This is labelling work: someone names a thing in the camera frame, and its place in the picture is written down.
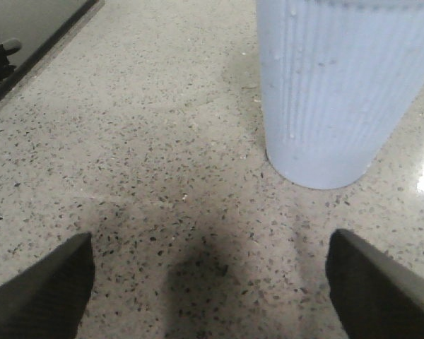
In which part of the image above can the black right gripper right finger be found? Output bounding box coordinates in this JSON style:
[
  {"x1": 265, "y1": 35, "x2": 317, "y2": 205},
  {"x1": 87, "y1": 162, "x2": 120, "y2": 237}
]
[{"x1": 326, "y1": 229, "x2": 424, "y2": 338}]

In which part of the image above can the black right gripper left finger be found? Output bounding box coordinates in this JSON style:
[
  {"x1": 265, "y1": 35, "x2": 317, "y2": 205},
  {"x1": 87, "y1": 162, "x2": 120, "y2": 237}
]
[{"x1": 0, "y1": 232, "x2": 95, "y2": 338}]

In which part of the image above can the light blue ribbed cup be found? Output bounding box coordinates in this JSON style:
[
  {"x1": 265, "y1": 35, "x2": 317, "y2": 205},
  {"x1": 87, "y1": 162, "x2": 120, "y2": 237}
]
[{"x1": 256, "y1": 1, "x2": 424, "y2": 189}]

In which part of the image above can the black glass gas stove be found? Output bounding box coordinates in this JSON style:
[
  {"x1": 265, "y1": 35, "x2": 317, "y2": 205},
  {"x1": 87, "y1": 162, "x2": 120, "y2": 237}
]
[{"x1": 0, "y1": 1, "x2": 103, "y2": 101}]

